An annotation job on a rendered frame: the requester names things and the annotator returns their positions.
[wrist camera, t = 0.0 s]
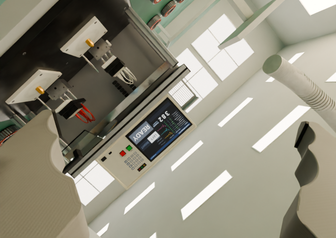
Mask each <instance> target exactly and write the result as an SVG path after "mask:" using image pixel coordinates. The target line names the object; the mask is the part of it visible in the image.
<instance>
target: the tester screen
mask: <svg viewBox="0 0 336 238"><path fill-rule="evenodd" d="M167 102H169V103H170V104H171V105H169V106H168V107H167V108H166V109H165V110H164V111H163V112H162V113H161V114H160V115H159V116H157V117H156V118H155V119H154V120H153V121H152V122H150V121H149V119H150V118H151V117H152V116H153V115H154V114H155V113H157V112H158V111H159V110H160V109H161V108H162V107H163V106H164V105H165V104H166V103H167ZM166 110H167V111H168V112H169V113H170V115H169V116H168V117H167V118H166V119H164V120H163V121H162V122H161V123H160V122H159V121H158V120H157V119H158V118H159V117H160V116H161V115H162V114H163V113H164V112H165V111H166ZM145 121H147V123H148V124H149V125H150V126H151V127H152V128H153V130H152V131H151V132H150V133H149V134H148V135H147V136H145V137H144V138H143V139H142V140H141V141H140V142H139V143H138V144H136V145H137V146H138V147H139V146H140V145H141V144H142V143H143V142H144V141H145V140H146V139H147V138H148V137H149V136H151V135H152V134H153V133H154V132H155V131H156V132H157V133H158V134H159V135H160V136H159V137H158V138H157V139H156V140H155V141H154V142H153V143H152V144H150V145H149V146H148V147H147V148H146V149H145V150H144V151H143V152H144V153H145V154H146V155H147V156H148V157H149V158H150V159H151V160H152V159H153V158H154V157H155V156H156V155H157V154H158V153H159V152H161V151H162V150H163V149H164V148H165V147H166V146H167V145H168V144H169V143H170V142H172V141H173V140H174V139H175V138H176V137H177V136H178V135H179V134H180V133H181V132H183V131H184V130H185V129H186V128H187V127H188V126H189V125H190V123H189V122H188V120H187V119H186V118H185V117H184V116H183V115H182V114H181V113H180V112H179V111H178V110H177V108H176V107H175V106H174V105H173V104H172V103H171V102H170V101H169V100H168V99H167V100H166V101H165V102H164V103H163V104H162V105H161V106H160V107H159V108H158V109H157V110H155V111H154V112H153V113H152V114H151V115H150V116H149V117H148V118H147V119H146V120H145ZM145 121H143V122H142V123H141V124H140V125H139V126H138V127H137V128H136V129H135V130H134V131H136V130H137V129H138V128H139V127H140V126H141V125H142V124H143V123H144V122H145ZM134 131H133V132H134ZM133 132H132V133H133ZM132 133H130V134H129V135H128V137H129V136H130V135H131V134H132Z"/></svg>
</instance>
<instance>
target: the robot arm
mask: <svg viewBox="0 0 336 238"><path fill-rule="evenodd" d="M62 137H63V136H62V133H61V129H60V126H59V122H58V118H57V115H56V111H55V110H54V109H53V110H49V109H46V110H43V111H41V112H40V113H39V114H38V115H36V116H35V117H34V118H33V119H31V120H30V121H29V122H28V123H27V124H25V125H24V126H23V127H22V128H21V129H19V130H18V131H17V132H16V133H15V134H13V135H12V136H11V137H10V138H9V139H7V140H6V141H5V142H4V143H3V144H2V145H1V146H0V238H90V232H89V228H88V225H87V221H86V217H85V214H84V210H83V206H82V203H81V200H80V196H79V193H78V190H77V187H76V184H75V181H74V179H73V178H72V177H70V176H68V175H65V174H64V173H62V172H63V169H64V167H65V161H64V157H63V154H62V151H61V147H60V144H59V140H60V138H62ZM294 148H297V151H298V152H299V154H300V157H301V161H300V163H299V165H298V167H297V169H296V170H295V172H294V174H295V177H296V178H297V180H298V182H299V185H300V189H299V191H298V193H297V195H296V196H295V198H294V200H293V202H292V203H291V205H290V207H289V208H288V210H287V212H286V214H285V215H284V217H283V221H282V226H281V231H280V236H279V238H336V137H334V136H333V135H332V134H331V133H329V132H328V131H327V130H326V129H325V128H323V127H322V126H321V125H320V124H318V123H316V122H313V121H311V122H309V121H302V122H301V123H300V125H299V128H298V131H297V135H296V140H295V144H294Z"/></svg>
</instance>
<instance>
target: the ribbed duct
mask: <svg viewBox="0 0 336 238"><path fill-rule="evenodd" d="M262 70H263V72H264V73H265V74H267V75H269V76H270V77H272V78H274V79H275V80H277V81H279V82H280V83H282V84H283V85H285V86H286V87H288V88H289V89H290V90H291V91H292V92H294V93H295V94H296V95H297V96H298V97H299V98H301V99H302V100H303V101H304V102H305V103H306V104H307V105H309V106H310V107H311V108H312V109H313V110H314V111H315V112H317V113H318V114H319V115H320V116H321V117H322V118H323V120H324V121H325V122H326V123H327V124H328V125H329V126H330V127H331V128H332V130H333V131H334V132H335V133H336V102H335V101H334V100H333V99H331V98H330V97H329V96H328V95H327V94H326V93H325V92H324V91H323V90H322V89H321V88H320V87H318V86H317V85H316V84H315V83H314V82H313V81H312V80H311V79H310V78H309V77H308V76H306V75H305V74H304V73H303V72H302V71H301V70H300V69H298V68H297V67H295V66H294V65H292V64H291V63H290V62H288V61H287V60H285V59H284V58H283V57H281V56H280V55H278V54H274V55H271V56H270V57H268V58H267V59H266V60H265V62H264V63H263V66H262Z"/></svg>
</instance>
